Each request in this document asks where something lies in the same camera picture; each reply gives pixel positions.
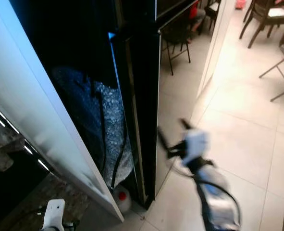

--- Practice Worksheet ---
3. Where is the beige floral floor rug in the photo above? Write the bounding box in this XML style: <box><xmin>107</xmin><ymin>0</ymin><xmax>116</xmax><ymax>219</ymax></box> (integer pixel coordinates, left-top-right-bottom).
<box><xmin>12</xmin><ymin>173</ymin><xmax>94</xmax><ymax>231</ymax></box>

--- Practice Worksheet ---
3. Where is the black left wrist camera cable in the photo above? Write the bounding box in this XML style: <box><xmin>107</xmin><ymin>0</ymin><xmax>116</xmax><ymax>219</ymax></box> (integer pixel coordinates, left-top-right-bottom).
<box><xmin>11</xmin><ymin>206</ymin><xmax>44</xmax><ymax>231</ymax></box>

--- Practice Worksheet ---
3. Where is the white jug red cap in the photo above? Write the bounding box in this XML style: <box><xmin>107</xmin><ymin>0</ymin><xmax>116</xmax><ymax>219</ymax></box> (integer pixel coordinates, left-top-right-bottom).
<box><xmin>115</xmin><ymin>185</ymin><xmax>133</xmax><ymax>213</ymax></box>

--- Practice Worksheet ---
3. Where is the fridge door with shelves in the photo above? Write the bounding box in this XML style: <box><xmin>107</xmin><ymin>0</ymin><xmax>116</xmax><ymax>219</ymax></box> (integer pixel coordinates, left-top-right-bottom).
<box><xmin>110</xmin><ymin>26</ymin><xmax>161</xmax><ymax>208</ymax></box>

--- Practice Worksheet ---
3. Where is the dark wooden chair white seat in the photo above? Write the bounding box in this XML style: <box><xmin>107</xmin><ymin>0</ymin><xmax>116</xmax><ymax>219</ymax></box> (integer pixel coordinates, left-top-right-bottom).
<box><xmin>240</xmin><ymin>0</ymin><xmax>284</xmax><ymax>49</ymax></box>

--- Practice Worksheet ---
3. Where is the glossy black freezer door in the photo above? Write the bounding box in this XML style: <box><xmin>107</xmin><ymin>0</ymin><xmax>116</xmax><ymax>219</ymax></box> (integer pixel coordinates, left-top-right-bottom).
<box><xmin>113</xmin><ymin>0</ymin><xmax>198</xmax><ymax>35</ymax></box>

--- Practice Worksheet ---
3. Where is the black glossy fridge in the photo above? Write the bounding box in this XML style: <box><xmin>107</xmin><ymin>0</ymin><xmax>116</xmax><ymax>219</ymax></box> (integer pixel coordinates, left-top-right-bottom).
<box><xmin>10</xmin><ymin>0</ymin><xmax>198</xmax><ymax>208</ymax></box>

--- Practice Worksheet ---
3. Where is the bubble wrap sheet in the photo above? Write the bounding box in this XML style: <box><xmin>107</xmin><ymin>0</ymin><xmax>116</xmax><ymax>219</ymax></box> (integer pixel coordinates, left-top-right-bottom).
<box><xmin>53</xmin><ymin>66</ymin><xmax>134</xmax><ymax>188</ymax></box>

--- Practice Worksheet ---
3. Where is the white cabinet side panel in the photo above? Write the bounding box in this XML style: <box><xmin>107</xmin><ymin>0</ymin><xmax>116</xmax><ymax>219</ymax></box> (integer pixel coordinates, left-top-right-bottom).
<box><xmin>0</xmin><ymin>0</ymin><xmax>124</xmax><ymax>222</ymax></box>

